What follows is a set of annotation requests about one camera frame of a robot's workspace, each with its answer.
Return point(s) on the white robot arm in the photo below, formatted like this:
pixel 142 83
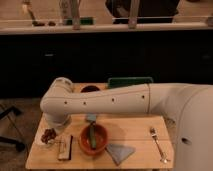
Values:
pixel 189 105

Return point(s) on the dark red grapes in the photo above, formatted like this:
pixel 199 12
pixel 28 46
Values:
pixel 49 134

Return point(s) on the green board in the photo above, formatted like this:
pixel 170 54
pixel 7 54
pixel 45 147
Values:
pixel 116 82

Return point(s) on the dark red bowl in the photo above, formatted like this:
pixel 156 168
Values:
pixel 89 88

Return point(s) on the small blue-grey sponge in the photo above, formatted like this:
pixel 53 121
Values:
pixel 91 117

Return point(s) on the orange bowl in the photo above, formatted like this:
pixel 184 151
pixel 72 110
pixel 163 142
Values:
pixel 99 143

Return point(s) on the silver fork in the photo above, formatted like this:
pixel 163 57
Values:
pixel 163 156

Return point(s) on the grey folded cloth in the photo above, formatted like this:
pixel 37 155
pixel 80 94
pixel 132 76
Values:
pixel 119 152

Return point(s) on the wooden block brush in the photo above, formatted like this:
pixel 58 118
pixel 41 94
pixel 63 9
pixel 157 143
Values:
pixel 65 148

